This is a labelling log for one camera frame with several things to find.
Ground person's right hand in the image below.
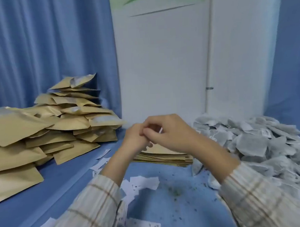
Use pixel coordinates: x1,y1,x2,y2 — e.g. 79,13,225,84
140,112,205,161

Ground person's left hand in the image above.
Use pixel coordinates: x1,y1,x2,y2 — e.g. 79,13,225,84
118,121,154,157

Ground stack of kraft pouches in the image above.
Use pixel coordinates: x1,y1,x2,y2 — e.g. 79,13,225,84
132,140,195,170

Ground white paper labels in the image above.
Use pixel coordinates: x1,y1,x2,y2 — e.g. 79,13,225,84
16,146,163,227

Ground pile of white tea bags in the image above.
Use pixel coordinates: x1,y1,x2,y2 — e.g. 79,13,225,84
189,108,300,208

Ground pile of kraft pouches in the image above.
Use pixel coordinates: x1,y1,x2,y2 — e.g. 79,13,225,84
0,71,130,205

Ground blue table cover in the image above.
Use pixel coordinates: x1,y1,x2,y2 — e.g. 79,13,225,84
0,119,300,227

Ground blue curtain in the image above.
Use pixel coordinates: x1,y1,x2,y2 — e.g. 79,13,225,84
0,0,123,125
258,0,300,141

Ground white wall pipe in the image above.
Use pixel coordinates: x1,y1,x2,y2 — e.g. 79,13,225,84
200,0,220,114

